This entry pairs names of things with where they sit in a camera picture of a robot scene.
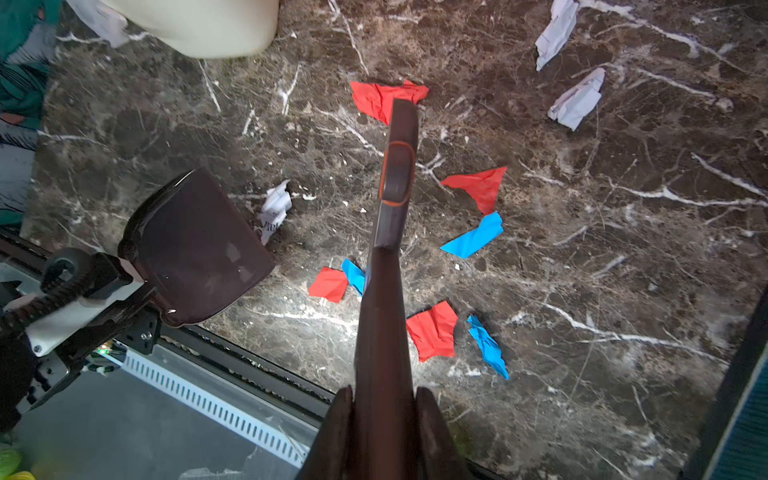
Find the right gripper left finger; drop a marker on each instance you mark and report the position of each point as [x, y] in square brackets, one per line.
[328, 455]

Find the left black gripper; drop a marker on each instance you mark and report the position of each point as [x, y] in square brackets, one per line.
[133, 322]

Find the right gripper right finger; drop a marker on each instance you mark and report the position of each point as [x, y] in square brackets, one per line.
[439, 458]

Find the dark brown hand brush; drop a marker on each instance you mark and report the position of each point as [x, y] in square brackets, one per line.
[384, 425]

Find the dark brown dustpan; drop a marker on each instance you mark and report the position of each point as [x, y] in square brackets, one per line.
[195, 248]

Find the blue paper scrap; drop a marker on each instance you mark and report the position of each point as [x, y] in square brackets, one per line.
[355, 276]
[473, 241]
[490, 350]

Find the cream trash bin with liner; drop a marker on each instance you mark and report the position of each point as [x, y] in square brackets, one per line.
[202, 29]

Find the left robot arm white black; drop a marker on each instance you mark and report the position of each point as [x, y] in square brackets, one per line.
[69, 275]

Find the red paper scrap lower large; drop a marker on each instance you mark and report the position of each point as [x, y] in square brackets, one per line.
[432, 331]

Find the white printed paper scrap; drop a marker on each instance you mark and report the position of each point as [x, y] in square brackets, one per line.
[274, 210]

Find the white paper scrap far right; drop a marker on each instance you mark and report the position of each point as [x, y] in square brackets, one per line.
[575, 104]

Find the white paper scrap far left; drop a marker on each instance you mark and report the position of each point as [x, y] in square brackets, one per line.
[563, 18]

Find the white slotted cable duct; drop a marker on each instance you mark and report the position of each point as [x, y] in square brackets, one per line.
[256, 419]

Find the right black frame post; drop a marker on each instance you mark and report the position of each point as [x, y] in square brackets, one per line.
[733, 440]

